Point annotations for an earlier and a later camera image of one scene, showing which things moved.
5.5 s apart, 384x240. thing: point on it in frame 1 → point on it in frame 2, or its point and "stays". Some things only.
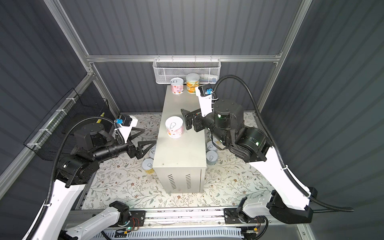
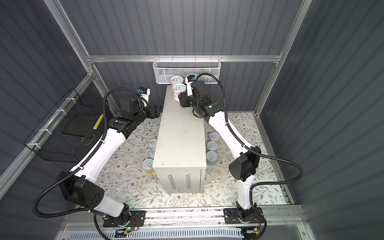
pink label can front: x=177 y=85 stays
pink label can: x=175 y=127 → x=177 y=89
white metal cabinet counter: x=180 y=163 stays
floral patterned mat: x=228 y=183 stays
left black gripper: x=132 y=151 → x=153 y=111
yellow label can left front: x=147 y=165 stays
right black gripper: x=188 y=115 → x=183 y=100
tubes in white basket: x=205 y=79 stays
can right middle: x=210 y=146 stays
